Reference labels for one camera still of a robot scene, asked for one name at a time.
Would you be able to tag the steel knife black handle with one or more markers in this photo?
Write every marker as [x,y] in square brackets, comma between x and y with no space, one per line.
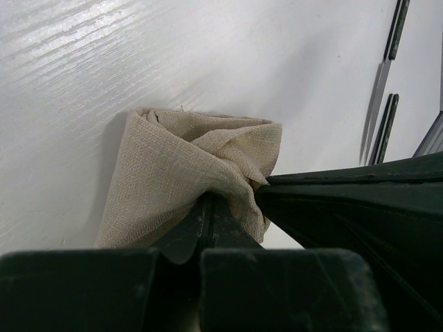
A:
[389,55]

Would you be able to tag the beige cloth napkin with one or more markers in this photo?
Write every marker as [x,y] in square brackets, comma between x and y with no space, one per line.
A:
[168,159]

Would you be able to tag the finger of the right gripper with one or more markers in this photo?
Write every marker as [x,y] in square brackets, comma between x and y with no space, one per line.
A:
[390,214]

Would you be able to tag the aluminium front rail frame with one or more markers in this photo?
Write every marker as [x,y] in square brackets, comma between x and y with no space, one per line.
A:
[432,141]

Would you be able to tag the steel fork black handle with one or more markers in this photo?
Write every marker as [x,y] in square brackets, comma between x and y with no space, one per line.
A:
[385,127]

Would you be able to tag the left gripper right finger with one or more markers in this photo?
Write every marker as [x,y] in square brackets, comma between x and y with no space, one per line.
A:
[224,231]

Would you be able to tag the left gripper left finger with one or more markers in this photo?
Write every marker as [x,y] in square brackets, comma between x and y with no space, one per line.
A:
[189,236]

